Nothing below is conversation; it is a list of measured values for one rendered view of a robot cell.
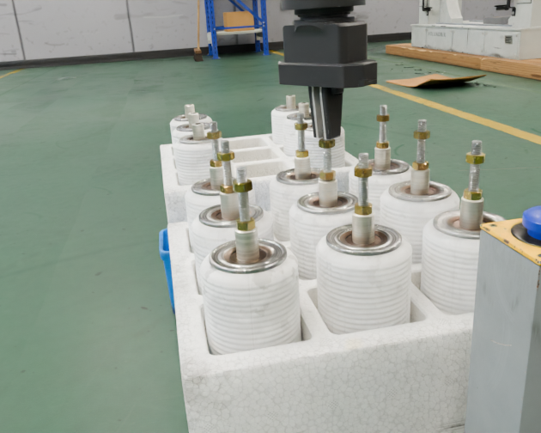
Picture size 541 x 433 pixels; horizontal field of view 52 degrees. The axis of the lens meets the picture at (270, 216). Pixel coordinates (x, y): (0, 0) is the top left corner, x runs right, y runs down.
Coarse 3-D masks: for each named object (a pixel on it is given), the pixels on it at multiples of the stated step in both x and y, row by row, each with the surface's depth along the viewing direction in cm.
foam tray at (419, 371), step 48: (192, 288) 63; (192, 336) 54; (336, 336) 53; (384, 336) 52; (432, 336) 52; (192, 384) 48; (240, 384) 49; (288, 384) 50; (336, 384) 51; (384, 384) 53; (432, 384) 54; (192, 432) 50; (240, 432) 51; (288, 432) 52; (336, 432) 53; (384, 432) 55; (432, 432) 56
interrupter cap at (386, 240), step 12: (336, 228) 58; (348, 228) 58; (384, 228) 58; (336, 240) 55; (348, 240) 56; (384, 240) 55; (396, 240) 55; (348, 252) 53; (360, 252) 52; (372, 252) 52; (384, 252) 52
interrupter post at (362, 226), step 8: (352, 216) 55; (360, 216) 54; (368, 216) 54; (352, 224) 55; (360, 224) 54; (368, 224) 54; (352, 232) 55; (360, 232) 54; (368, 232) 54; (352, 240) 56; (360, 240) 55; (368, 240) 55
